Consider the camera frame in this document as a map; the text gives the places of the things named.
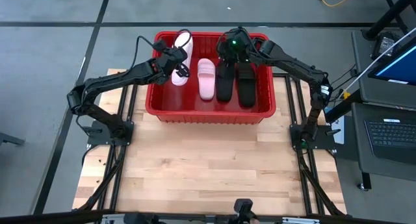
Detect black slide sandal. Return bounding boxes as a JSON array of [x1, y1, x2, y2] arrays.
[[215, 60, 236, 103], [236, 62, 257, 108]]

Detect red plastic bin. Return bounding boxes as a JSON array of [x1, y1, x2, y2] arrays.
[[145, 31, 277, 125]]

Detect grey furniture foot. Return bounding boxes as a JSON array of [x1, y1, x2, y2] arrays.
[[0, 132, 26, 147]]

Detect silver metal plate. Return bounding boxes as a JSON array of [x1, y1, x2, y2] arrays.
[[331, 115, 346, 145]]

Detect pink slide sandal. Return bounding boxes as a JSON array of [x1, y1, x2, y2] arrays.
[[196, 58, 216, 101], [170, 31, 194, 87]]

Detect monitor with blue screen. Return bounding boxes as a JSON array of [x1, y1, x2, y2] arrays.
[[368, 38, 416, 87]]

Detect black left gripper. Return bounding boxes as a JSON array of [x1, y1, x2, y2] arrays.
[[155, 47, 192, 79]]

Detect grey laptop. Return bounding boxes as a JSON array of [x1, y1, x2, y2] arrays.
[[351, 102, 416, 182]]

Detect black power adapter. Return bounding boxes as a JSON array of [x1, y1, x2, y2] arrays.
[[371, 31, 401, 60]]

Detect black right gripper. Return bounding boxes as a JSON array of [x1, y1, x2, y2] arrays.
[[216, 27, 253, 64]]

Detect white cable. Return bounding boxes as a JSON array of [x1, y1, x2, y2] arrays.
[[337, 27, 416, 97]]

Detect laptop computer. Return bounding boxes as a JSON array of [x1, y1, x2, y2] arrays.
[[350, 28, 416, 110]]

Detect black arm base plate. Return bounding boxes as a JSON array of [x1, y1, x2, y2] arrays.
[[86, 119, 135, 146], [290, 123, 337, 150]]

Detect black stand post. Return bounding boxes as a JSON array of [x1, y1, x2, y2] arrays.
[[362, 0, 416, 42]]

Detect black metal table frame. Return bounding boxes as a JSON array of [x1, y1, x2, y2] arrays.
[[0, 68, 416, 224]]

